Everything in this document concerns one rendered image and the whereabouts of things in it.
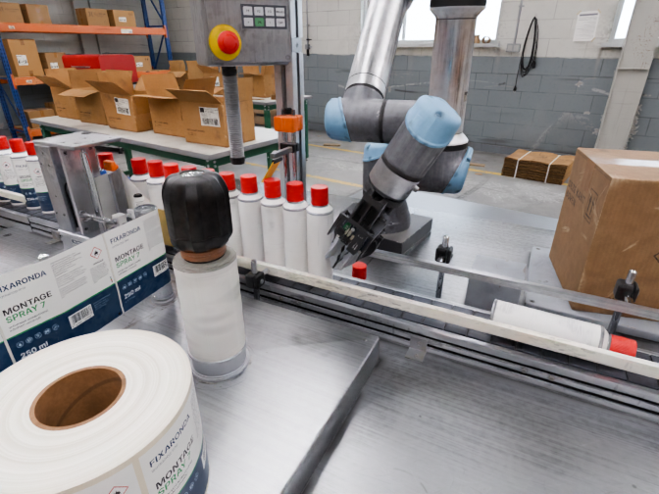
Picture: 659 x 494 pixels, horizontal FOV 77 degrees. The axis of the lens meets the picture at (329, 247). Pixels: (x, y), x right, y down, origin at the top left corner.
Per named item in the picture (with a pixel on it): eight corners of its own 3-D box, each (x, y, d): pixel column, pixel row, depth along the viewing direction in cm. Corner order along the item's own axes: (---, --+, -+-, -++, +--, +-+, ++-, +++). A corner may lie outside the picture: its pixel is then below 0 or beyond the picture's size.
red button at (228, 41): (213, 30, 73) (218, 29, 71) (234, 30, 75) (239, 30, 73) (216, 54, 75) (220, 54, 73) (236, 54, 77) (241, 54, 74)
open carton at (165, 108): (132, 135, 277) (120, 75, 261) (195, 123, 317) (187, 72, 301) (176, 143, 255) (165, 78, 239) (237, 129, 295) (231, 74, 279)
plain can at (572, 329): (491, 308, 68) (641, 347, 59) (496, 293, 72) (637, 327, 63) (485, 333, 70) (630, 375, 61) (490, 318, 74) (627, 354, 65)
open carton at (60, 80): (42, 118, 344) (28, 69, 328) (94, 111, 378) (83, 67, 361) (68, 122, 325) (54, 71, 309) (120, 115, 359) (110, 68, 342)
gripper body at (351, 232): (323, 235, 72) (356, 182, 65) (344, 219, 79) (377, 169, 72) (357, 263, 71) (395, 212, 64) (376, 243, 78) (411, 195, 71)
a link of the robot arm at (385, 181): (389, 148, 70) (429, 177, 68) (376, 170, 72) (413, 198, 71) (374, 158, 64) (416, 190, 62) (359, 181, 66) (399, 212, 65)
